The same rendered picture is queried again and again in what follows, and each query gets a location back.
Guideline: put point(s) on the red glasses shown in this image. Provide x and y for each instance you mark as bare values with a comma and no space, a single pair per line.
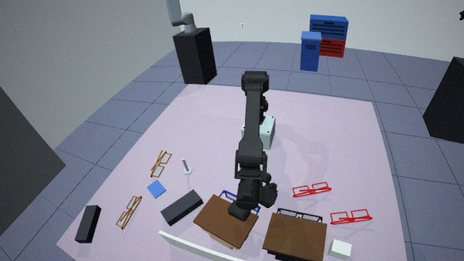
304,190
357,216

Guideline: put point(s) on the white flat panel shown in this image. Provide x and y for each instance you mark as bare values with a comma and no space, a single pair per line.
195,249

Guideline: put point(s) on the blue flat square plate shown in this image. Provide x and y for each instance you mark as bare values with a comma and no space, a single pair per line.
156,188

